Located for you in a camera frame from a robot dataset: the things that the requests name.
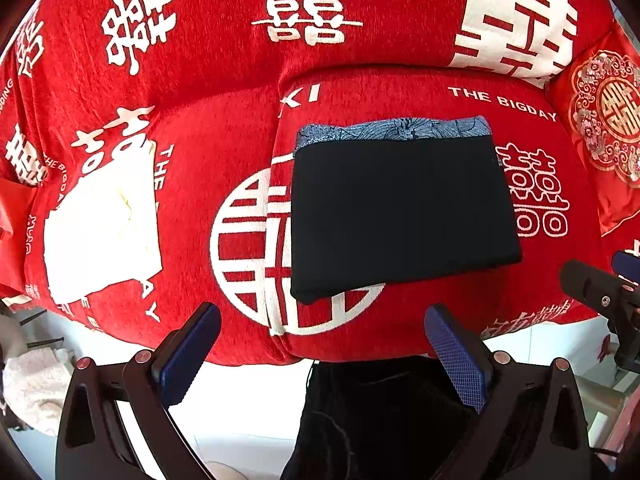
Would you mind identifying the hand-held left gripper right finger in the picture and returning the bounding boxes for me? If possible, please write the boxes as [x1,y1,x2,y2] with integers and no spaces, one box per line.
[423,303,592,480]

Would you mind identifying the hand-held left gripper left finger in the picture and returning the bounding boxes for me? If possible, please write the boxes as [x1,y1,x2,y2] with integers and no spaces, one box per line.
[55,301,222,480]

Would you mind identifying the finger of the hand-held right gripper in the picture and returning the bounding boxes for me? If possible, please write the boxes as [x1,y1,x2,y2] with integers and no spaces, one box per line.
[559,260,637,317]
[611,250,640,283]

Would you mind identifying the black pants with blue waistband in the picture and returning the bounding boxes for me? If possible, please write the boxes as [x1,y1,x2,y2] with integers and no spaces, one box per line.
[289,115,524,305]

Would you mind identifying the person's dark clothing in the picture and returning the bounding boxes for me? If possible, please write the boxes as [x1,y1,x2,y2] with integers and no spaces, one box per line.
[279,355,506,480]

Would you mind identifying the red embroidered cushion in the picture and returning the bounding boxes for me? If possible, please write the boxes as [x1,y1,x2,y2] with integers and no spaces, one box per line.
[545,20,640,237]

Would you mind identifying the cream white cloth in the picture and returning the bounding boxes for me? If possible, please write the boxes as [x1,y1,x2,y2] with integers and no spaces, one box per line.
[43,144,165,307]

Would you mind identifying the white fluffy cloth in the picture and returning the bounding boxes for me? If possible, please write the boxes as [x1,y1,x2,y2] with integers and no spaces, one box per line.
[0,347,78,437]

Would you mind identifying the red glossy bag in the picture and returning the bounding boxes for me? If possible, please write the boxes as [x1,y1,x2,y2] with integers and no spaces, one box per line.
[0,177,37,302]

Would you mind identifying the red printed blanket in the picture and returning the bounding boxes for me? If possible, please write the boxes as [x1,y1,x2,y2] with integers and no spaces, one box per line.
[0,0,632,365]

